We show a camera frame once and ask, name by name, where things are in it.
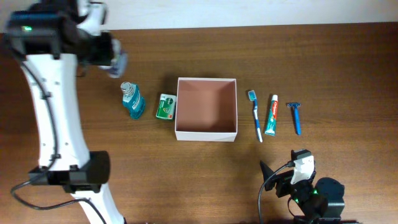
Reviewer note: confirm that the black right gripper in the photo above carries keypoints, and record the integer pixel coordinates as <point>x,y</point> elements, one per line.
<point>282,182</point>

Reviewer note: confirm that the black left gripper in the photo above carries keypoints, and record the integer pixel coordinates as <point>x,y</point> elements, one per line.
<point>104,50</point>

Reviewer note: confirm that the clear blue soap pump bottle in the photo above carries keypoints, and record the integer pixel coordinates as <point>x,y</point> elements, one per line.
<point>119,61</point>

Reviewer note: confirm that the green Listerine mouthwash bottle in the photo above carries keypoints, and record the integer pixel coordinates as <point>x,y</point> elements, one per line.
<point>133,100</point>

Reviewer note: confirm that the white cardboard box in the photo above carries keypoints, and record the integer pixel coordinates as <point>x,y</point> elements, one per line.
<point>206,109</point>

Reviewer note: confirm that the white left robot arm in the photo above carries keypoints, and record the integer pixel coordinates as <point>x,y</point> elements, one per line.
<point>50,40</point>

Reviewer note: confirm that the Colgate toothpaste tube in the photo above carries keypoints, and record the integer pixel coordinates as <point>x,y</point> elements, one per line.
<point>271,122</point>

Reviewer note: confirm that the blue disposable razor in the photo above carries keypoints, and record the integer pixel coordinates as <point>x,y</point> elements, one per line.
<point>295,106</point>

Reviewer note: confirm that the blue white toothbrush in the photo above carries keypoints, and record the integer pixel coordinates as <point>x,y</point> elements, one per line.
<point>253,98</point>

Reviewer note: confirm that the green soap bar box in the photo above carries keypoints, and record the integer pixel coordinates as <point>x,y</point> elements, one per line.
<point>167,106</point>

